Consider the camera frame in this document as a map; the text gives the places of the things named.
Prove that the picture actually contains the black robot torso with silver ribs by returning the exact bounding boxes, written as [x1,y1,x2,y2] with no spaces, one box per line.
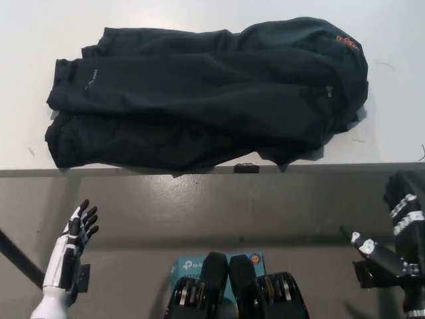
[162,251,311,319]

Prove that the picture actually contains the black table leg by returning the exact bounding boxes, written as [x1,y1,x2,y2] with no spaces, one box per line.
[0,228,46,292]

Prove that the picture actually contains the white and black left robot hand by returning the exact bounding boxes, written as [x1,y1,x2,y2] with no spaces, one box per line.
[42,199,100,295]

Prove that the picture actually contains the black jacket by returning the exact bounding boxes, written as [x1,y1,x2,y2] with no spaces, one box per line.
[44,18,370,180]

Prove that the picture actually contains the teal tp-link box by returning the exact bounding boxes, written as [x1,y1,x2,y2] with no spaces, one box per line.
[170,251,266,305]

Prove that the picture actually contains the black floor tape patch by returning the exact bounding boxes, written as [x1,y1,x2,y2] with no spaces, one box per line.
[352,260,404,289]
[76,264,91,294]

